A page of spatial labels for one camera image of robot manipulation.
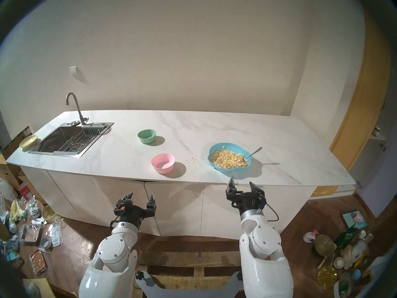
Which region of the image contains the stainless steel sink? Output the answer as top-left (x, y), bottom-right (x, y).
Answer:
top-left (29, 122), bottom-right (114, 158)

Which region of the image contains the wooden door frame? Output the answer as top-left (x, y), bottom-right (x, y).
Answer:
top-left (310, 9), bottom-right (392, 198)

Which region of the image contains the brown cardboard box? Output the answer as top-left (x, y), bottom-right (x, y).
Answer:
top-left (0, 126), bottom-right (33, 189)

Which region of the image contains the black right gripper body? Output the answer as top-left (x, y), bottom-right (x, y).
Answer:
top-left (225, 190), bottom-right (267, 218)

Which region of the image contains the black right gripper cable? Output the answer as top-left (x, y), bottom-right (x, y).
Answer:
top-left (261, 199), bottom-right (279, 222)

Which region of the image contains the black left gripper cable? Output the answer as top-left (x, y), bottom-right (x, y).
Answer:
top-left (109, 207), bottom-right (125, 230)

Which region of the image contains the pink plastic bowl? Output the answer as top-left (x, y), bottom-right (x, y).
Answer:
top-left (151, 153), bottom-right (175, 174)

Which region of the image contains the wooden pallet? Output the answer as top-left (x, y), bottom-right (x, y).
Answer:
top-left (136, 250), bottom-right (264, 298)

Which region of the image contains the wire dish rack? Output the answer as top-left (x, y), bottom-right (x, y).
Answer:
top-left (53, 135), bottom-right (95, 154)

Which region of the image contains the green plastic bowl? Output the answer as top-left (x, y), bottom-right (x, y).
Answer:
top-left (138, 129), bottom-right (156, 144)

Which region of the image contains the clear plastic tray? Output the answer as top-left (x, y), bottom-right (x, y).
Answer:
top-left (20, 223), bottom-right (42, 243)

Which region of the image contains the white counter cabinet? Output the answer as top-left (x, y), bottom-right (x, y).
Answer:
top-left (19, 165), bottom-right (317, 240)

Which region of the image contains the curved metal faucet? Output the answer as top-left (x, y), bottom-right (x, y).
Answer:
top-left (66, 93), bottom-right (89, 125)

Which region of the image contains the white plastic bag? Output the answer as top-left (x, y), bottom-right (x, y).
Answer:
top-left (0, 179), bottom-right (17, 201)

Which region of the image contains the blue flower-shaped bowl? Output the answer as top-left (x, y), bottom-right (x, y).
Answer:
top-left (208, 142), bottom-right (252, 172)

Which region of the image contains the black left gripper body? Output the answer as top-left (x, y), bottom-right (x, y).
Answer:
top-left (113, 199), bottom-right (156, 230)

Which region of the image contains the olive glass bowl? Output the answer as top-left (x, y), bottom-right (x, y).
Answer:
top-left (315, 235), bottom-right (337, 254)

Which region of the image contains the yellow shallow dish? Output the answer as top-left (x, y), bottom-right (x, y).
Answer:
top-left (19, 134), bottom-right (38, 149)

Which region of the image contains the wicker basket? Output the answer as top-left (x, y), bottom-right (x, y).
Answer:
top-left (42, 205), bottom-right (59, 222)

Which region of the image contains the metal spoon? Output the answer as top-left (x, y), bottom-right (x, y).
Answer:
top-left (243, 147), bottom-right (263, 163)

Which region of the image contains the tray with brown food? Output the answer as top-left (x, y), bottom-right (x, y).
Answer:
top-left (29, 249), bottom-right (47, 274)

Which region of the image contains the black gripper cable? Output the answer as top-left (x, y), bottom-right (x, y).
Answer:
top-left (261, 199), bottom-right (279, 222)
top-left (109, 207), bottom-right (125, 230)

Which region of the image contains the white wall shelf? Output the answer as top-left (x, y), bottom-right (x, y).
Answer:
top-left (368, 125), bottom-right (388, 152)

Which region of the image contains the gold round plate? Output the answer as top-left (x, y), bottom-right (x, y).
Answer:
top-left (317, 265), bottom-right (338, 288)

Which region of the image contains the tan cardboard sheet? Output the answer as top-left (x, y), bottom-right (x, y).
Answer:
top-left (23, 278), bottom-right (55, 298)

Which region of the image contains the oat cereal pile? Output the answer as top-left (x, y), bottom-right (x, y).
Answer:
top-left (211, 149), bottom-right (248, 169)

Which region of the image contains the clear labelled packet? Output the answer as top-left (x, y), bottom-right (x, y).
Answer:
top-left (47, 223), bottom-right (62, 246)

